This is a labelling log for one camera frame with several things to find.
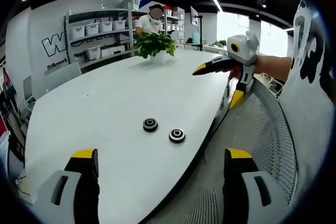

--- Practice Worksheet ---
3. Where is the grey metal storage shelf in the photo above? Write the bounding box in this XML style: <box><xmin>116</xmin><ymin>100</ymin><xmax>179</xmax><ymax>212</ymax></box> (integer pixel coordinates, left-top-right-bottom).
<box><xmin>159</xmin><ymin>5</ymin><xmax>186</xmax><ymax>47</ymax></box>
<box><xmin>64</xmin><ymin>2</ymin><xmax>136</xmax><ymax>69</ymax></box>

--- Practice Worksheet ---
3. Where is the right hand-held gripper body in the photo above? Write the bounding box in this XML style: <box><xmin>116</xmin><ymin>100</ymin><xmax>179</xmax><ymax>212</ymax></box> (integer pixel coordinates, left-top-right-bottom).
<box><xmin>227</xmin><ymin>31</ymin><xmax>260</xmax><ymax>66</ymax></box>

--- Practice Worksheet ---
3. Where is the person's body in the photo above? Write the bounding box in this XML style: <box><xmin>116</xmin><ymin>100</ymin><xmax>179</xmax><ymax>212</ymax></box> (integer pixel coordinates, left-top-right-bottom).
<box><xmin>277</xmin><ymin>0</ymin><xmax>336</xmax><ymax>209</ymax></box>

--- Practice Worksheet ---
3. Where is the white table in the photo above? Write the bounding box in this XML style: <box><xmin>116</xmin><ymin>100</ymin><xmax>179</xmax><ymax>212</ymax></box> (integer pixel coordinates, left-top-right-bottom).
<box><xmin>24</xmin><ymin>48</ymin><xmax>233</xmax><ymax>224</ymax></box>

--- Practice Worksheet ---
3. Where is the black rubber ring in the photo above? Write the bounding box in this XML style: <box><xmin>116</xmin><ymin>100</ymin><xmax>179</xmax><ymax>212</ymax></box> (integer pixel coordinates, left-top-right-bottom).
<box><xmin>169</xmin><ymin>129</ymin><xmax>186</xmax><ymax>143</ymax></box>
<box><xmin>143</xmin><ymin>118</ymin><xmax>159</xmax><ymax>132</ymax></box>

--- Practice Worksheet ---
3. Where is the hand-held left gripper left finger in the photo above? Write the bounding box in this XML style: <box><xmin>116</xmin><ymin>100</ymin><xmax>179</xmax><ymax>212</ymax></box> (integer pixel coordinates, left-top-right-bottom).
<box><xmin>35</xmin><ymin>148</ymin><xmax>101</xmax><ymax>224</ymax></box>

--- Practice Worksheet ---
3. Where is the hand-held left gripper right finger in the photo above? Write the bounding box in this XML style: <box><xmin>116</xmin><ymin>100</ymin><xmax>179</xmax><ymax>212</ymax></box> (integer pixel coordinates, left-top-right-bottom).
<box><xmin>222</xmin><ymin>147</ymin><xmax>291</xmax><ymax>224</ymax></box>

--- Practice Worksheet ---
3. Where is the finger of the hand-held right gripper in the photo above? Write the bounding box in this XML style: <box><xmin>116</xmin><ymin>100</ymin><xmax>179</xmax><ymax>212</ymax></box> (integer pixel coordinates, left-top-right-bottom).
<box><xmin>229</xmin><ymin>64</ymin><xmax>255</xmax><ymax>110</ymax></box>
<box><xmin>192</xmin><ymin>55</ymin><xmax>239</xmax><ymax>77</ymax></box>

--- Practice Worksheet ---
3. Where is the grey office chair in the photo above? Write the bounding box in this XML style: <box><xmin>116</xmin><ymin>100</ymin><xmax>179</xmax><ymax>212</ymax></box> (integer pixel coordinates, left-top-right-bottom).
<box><xmin>22</xmin><ymin>75</ymin><xmax>37</xmax><ymax>111</ymax></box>
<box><xmin>44</xmin><ymin>62</ymin><xmax>82</xmax><ymax>86</ymax></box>

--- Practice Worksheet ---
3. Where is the grey mesh chair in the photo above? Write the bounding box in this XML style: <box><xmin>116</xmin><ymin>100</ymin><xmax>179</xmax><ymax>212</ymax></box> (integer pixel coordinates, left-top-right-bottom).
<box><xmin>146</xmin><ymin>81</ymin><xmax>300</xmax><ymax>224</ymax></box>

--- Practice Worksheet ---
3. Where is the green potted plant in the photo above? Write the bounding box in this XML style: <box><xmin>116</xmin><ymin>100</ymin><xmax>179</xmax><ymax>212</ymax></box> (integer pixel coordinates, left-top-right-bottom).
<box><xmin>133</xmin><ymin>31</ymin><xmax>177</xmax><ymax>63</ymax></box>

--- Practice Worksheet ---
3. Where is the black monitor stand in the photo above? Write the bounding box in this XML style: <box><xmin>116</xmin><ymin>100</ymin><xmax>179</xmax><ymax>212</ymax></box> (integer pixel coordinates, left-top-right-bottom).
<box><xmin>190</xmin><ymin>5</ymin><xmax>205</xmax><ymax>51</ymax></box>

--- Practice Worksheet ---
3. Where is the metal wheel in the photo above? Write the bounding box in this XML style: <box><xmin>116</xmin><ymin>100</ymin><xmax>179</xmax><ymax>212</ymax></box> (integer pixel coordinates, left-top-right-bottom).
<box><xmin>169</xmin><ymin>129</ymin><xmax>186</xmax><ymax>143</ymax></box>
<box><xmin>143</xmin><ymin>118</ymin><xmax>159</xmax><ymax>132</ymax></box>

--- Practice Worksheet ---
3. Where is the person's right forearm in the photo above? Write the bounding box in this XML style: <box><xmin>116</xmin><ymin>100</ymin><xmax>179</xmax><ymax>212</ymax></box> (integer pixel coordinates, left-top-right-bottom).
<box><xmin>254</xmin><ymin>55</ymin><xmax>293</xmax><ymax>82</ymax></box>

